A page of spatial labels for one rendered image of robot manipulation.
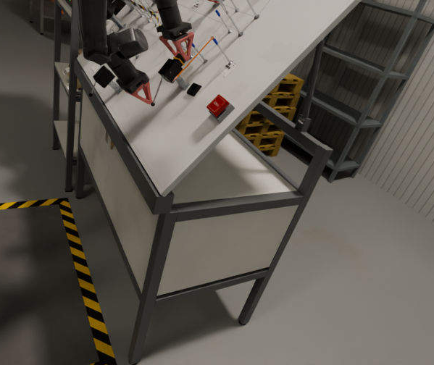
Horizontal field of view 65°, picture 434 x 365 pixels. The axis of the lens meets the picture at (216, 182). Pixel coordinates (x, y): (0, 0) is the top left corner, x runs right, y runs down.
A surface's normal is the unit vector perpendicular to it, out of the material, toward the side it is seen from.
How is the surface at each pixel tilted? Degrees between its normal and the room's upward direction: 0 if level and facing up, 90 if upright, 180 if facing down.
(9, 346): 0
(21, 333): 0
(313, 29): 53
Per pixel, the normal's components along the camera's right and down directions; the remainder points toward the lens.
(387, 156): -0.78, 0.13
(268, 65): -0.52, -0.44
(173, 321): 0.25, -0.83
